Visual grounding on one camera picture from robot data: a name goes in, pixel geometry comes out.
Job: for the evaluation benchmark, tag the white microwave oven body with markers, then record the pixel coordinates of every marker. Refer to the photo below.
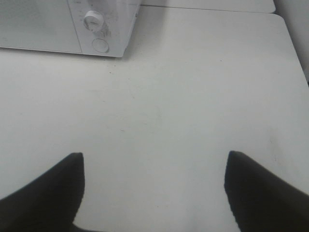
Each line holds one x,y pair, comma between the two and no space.
119,16

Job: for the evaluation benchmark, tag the white timer knob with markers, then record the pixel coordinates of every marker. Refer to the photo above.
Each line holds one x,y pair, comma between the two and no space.
93,21

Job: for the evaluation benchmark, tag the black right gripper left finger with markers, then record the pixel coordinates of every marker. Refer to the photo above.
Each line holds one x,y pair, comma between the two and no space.
49,203

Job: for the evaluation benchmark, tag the round white door-release button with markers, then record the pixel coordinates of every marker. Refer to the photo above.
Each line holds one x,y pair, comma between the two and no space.
100,45

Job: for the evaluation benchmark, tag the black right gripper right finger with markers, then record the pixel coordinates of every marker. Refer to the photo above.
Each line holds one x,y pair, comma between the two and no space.
260,201

